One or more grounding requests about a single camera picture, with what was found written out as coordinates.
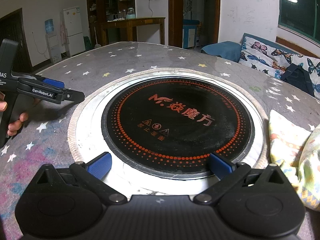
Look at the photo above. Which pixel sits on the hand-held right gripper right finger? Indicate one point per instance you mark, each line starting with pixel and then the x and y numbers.
pixel 220 167

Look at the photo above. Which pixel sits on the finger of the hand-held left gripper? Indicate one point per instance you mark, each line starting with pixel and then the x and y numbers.
pixel 72 97
pixel 53 82

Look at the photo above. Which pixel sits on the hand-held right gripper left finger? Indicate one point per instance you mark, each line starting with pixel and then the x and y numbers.
pixel 101 165

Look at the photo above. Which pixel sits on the yellow patterned garment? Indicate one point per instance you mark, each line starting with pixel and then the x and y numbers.
pixel 287 140

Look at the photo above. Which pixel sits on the person's left hand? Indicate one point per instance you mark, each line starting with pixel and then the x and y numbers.
pixel 16 127

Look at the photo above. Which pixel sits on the dark wooden door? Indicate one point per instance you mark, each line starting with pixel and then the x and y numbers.
pixel 15 30

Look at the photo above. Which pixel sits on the white water dispenser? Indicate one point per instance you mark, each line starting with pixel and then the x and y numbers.
pixel 53 47

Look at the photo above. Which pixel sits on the blue water bottle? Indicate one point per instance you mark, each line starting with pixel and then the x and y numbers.
pixel 49 26

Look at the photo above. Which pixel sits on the round black induction cooker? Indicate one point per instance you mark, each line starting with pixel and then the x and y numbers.
pixel 175 135

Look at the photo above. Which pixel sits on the white refrigerator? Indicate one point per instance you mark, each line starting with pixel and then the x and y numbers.
pixel 73 30

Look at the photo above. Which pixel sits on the dark wooden shelf cabinet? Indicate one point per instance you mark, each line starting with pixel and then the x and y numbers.
pixel 100 2

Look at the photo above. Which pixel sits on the wooden side table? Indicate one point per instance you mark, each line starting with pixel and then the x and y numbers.
pixel 132 22

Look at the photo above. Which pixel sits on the clear glass pitcher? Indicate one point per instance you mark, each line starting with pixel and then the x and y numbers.
pixel 130 13

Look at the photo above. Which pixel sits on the blue cushion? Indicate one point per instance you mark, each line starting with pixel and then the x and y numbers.
pixel 222 50

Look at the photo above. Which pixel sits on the dark blue bag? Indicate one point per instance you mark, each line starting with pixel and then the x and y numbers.
pixel 297 77

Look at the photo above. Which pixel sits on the butterfly-printed sofa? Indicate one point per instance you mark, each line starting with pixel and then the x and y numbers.
pixel 265 52

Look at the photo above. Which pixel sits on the blue and white cabinet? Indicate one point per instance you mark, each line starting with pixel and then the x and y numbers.
pixel 188 33

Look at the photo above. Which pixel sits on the green-framed window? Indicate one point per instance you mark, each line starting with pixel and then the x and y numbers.
pixel 297 10

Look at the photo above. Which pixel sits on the dark wooden door frame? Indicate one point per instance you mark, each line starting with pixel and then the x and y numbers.
pixel 172 10

